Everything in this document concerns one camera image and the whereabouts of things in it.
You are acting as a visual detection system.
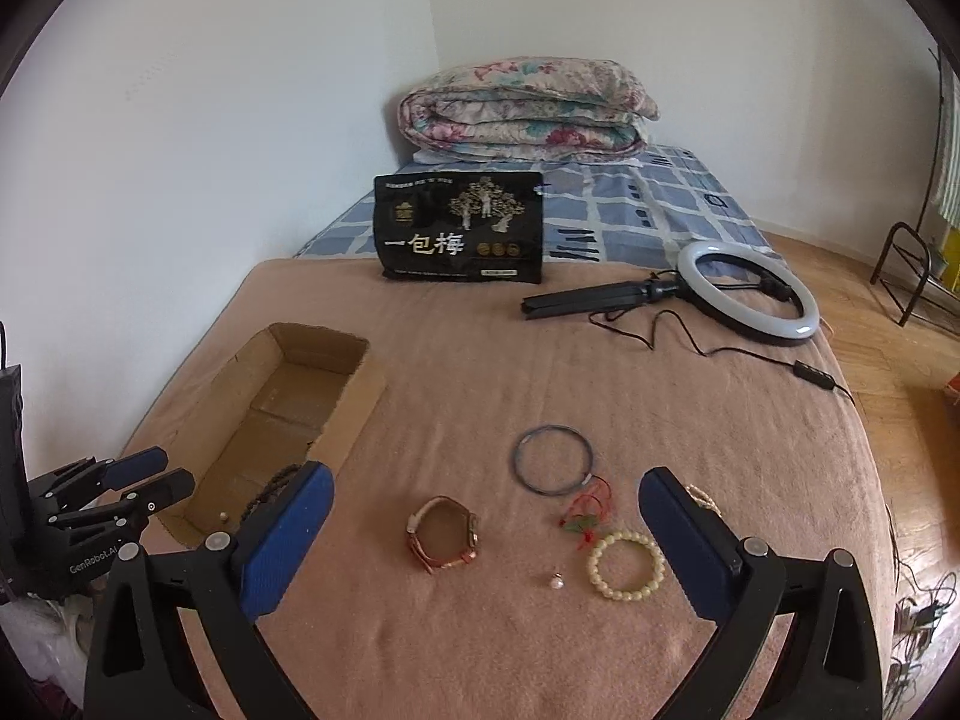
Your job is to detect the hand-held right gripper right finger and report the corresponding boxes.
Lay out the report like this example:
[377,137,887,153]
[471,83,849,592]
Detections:
[637,466,884,720]

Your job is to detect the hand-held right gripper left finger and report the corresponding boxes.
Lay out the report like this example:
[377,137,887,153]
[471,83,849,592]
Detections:
[84,460,336,720]

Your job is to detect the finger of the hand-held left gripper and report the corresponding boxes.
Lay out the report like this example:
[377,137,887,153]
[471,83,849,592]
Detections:
[28,447,169,503]
[45,468,197,533]

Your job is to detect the dark wooden bead bracelet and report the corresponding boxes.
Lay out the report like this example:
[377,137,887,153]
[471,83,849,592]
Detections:
[241,465,301,522]

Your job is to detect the cream bead bracelet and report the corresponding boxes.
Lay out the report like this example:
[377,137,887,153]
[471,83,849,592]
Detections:
[586,530,667,602]

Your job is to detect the red cord jade pendant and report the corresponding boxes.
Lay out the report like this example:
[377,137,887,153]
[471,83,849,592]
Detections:
[561,476,617,552]

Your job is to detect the cardboard box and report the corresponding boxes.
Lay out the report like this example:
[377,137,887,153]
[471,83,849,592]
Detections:
[133,322,389,550]

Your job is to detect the red strap wristwatch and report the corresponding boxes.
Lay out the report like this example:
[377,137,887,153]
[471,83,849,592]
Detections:
[407,496,481,575]

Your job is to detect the grey metal bangle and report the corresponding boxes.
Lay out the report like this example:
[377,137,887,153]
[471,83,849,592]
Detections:
[513,425,595,497]

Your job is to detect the white plastic bag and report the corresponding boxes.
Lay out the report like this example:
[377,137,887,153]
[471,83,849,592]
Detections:
[0,592,98,706]

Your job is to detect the pink blanket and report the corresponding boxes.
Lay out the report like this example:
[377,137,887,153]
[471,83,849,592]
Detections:
[45,259,901,720]

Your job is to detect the black folded tripod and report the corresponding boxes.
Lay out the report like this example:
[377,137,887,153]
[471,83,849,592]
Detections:
[521,275,680,323]

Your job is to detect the blue plaid bed sheet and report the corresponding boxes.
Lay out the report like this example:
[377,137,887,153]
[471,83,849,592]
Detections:
[292,142,788,267]

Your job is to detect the black snack bag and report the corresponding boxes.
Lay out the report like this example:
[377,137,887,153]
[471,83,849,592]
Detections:
[373,171,546,285]

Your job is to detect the dark metal rack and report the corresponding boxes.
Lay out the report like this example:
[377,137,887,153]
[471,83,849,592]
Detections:
[870,223,960,327]

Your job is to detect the folded floral quilt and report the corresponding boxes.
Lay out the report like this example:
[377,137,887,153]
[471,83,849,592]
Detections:
[396,56,662,164]

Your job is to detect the striped hanging cloth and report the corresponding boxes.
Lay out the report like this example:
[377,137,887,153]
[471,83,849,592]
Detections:
[934,64,960,226]

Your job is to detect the black cable with inline switch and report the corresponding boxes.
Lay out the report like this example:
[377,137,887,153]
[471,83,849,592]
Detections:
[587,307,856,402]

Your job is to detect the tangle of cables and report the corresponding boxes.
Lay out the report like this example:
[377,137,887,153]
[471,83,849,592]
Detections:
[889,562,946,691]

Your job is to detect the white ring light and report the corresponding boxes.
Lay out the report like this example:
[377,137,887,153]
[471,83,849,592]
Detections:
[676,241,821,346]

